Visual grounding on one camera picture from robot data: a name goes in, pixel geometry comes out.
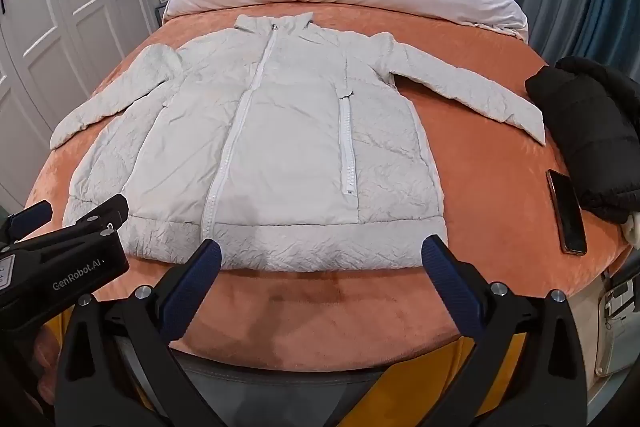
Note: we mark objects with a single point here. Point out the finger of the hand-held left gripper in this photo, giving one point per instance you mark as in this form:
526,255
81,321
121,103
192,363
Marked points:
111,209
29,215

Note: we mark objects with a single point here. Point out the white cloth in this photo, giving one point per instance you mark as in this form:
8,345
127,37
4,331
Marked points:
633,229

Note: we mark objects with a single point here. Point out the dark nightstand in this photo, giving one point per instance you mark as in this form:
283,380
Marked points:
159,14

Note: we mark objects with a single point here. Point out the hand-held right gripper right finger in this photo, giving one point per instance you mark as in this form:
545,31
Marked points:
445,274

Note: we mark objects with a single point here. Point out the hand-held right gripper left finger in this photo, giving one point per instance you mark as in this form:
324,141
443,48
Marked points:
199,268

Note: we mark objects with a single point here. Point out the black smartphone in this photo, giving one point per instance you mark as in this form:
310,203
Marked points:
567,212

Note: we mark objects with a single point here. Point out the orange plush bed blanket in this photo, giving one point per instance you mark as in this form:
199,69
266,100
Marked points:
480,192

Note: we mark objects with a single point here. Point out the white puffer jacket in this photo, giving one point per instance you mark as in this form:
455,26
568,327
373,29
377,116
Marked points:
300,132

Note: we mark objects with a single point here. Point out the white panelled wardrobe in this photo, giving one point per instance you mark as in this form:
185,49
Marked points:
75,7

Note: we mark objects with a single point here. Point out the black puffer jacket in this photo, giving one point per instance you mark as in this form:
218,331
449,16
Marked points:
585,132

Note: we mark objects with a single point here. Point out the beige bag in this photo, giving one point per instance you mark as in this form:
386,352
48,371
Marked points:
617,322

